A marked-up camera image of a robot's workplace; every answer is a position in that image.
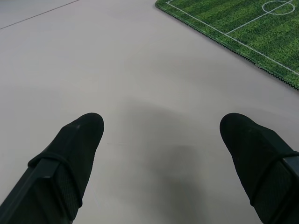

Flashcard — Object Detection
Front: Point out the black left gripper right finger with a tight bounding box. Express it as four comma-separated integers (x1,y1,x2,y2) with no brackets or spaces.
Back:
219,112,299,224

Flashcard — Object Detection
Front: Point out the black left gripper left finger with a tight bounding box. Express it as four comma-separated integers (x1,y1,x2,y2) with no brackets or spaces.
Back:
0,112,105,224

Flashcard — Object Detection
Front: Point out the green soccer field mat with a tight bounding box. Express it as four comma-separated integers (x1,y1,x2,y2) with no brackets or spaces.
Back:
155,0,299,91

